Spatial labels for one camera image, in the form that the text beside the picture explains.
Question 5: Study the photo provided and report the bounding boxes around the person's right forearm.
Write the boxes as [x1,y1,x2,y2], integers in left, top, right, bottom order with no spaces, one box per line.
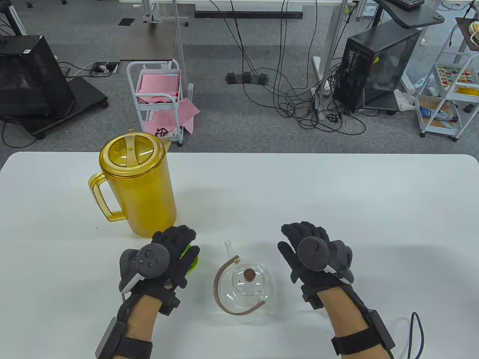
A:
[317,286,390,359]

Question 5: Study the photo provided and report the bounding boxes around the dark grey hand controller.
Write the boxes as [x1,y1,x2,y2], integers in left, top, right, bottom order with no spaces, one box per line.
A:
[298,237,354,283]
[119,243,170,294]

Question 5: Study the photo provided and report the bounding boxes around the black desk top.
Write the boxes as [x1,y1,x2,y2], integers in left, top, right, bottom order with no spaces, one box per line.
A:
[374,0,446,29]

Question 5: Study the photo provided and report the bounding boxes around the right forearm sensor box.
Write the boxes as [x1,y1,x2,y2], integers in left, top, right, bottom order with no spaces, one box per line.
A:
[364,308,396,353]

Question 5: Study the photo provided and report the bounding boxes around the dark brown side table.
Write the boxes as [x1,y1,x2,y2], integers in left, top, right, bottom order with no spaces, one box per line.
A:
[120,22,177,62]

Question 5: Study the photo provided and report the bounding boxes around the black left forearm strap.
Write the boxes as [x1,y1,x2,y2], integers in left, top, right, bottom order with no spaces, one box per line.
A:
[120,336,153,359]

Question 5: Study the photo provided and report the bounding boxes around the person's left hand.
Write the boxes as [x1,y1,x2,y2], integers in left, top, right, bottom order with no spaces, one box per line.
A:
[131,225,201,300]

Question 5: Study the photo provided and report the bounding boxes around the black right forearm strap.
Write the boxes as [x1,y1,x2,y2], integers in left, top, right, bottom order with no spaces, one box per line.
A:
[331,326,376,356]

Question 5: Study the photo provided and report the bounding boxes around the colourful puzzle board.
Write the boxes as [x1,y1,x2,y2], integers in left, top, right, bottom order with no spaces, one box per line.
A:
[435,65,479,89]

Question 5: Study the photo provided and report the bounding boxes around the white rolling cart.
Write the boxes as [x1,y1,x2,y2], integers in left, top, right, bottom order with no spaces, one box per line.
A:
[126,59,184,147]

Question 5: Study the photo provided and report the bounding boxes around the black mesh computer case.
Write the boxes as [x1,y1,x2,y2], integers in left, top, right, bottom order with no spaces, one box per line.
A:
[0,36,76,119]

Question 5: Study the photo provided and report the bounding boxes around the stack of pink sheets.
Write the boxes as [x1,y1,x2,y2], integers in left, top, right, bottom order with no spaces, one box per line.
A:
[135,72,180,105]

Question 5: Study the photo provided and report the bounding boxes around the black rolling platform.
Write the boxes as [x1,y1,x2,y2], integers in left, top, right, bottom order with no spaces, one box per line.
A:
[0,77,109,139]

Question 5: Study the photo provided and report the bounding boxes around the grey metal pole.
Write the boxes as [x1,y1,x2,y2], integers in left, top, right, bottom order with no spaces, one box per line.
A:
[170,0,192,101]

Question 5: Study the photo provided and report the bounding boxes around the cardboard tray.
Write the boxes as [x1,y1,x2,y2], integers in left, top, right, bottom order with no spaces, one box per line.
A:
[417,95,463,129]

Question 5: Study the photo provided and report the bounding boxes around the black glove cable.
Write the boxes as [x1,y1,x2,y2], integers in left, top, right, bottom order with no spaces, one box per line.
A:
[389,312,425,359]

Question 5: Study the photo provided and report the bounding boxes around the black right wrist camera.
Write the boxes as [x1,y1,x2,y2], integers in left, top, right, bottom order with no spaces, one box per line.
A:
[301,285,324,310]

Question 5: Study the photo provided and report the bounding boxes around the loose pink sheet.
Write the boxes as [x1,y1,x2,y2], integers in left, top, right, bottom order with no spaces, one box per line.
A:
[144,98,201,136]

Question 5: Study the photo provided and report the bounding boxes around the white shelf cart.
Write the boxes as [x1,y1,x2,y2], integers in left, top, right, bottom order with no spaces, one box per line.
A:
[415,36,479,142]

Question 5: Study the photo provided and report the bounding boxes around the black forearm strap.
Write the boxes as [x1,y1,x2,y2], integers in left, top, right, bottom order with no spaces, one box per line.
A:
[120,336,153,359]
[331,326,376,356]

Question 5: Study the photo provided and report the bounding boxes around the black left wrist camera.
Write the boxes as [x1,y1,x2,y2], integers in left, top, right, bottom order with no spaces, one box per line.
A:
[159,288,181,316]

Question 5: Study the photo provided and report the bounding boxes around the green plastic bowl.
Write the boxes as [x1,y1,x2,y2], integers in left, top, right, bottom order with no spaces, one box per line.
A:
[180,243,200,277]

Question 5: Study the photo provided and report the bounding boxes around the grey desk leg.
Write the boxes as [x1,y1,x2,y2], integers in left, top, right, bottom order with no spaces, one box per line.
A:
[314,0,352,121]

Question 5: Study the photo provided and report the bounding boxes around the person's right hand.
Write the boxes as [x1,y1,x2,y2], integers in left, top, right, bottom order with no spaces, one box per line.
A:
[278,221,350,296]

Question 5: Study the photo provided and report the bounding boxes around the black glass-sided computer tower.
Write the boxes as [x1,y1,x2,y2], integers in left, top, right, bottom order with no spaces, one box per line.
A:
[332,26,422,114]

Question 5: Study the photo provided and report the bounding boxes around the black foot base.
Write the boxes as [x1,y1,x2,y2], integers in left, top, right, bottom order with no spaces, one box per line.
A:
[225,72,269,85]

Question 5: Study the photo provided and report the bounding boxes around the black floor beam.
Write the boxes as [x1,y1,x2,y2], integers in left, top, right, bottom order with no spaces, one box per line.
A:
[194,10,303,19]

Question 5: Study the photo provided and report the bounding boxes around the left forearm sensor box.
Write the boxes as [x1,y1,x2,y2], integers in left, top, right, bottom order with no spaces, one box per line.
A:
[95,317,126,359]

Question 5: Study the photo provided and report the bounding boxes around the glass teapot with brown handle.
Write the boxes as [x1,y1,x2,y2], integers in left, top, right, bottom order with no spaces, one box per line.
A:
[213,240,275,316]

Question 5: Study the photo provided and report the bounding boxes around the glass lid with cork knob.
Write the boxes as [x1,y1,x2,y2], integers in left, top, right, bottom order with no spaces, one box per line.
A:
[231,262,267,298]

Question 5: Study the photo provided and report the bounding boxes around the bundle of black cables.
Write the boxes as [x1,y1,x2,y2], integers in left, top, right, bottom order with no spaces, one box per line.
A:
[208,0,367,136]

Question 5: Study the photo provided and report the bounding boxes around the person's left forearm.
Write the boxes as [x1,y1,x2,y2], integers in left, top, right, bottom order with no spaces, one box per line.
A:
[117,293,170,346]

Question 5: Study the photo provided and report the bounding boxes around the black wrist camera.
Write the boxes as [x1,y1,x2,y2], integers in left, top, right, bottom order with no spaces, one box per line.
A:
[301,285,324,310]
[159,288,181,316]

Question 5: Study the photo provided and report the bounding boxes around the dark grey right hand controller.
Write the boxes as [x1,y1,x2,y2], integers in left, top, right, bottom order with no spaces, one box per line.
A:
[298,237,354,283]

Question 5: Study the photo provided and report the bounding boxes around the yellow plastic pitcher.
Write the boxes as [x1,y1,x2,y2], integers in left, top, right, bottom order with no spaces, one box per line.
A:
[88,130,177,238]

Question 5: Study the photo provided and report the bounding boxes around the dark grey left hand controller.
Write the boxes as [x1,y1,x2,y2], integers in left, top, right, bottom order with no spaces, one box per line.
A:
[119,243,170,294]

